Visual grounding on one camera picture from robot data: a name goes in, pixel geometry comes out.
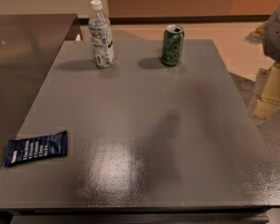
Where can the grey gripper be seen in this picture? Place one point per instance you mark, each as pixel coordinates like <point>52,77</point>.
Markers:
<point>278,34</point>

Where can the clear plastic water bottle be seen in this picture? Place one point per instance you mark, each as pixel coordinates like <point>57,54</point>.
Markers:
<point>101,37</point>

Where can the green soda can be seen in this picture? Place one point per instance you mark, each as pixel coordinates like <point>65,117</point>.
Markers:
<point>173,40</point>

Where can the dark blue snack packet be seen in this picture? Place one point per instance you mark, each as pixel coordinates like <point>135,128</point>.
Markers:
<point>36,148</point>

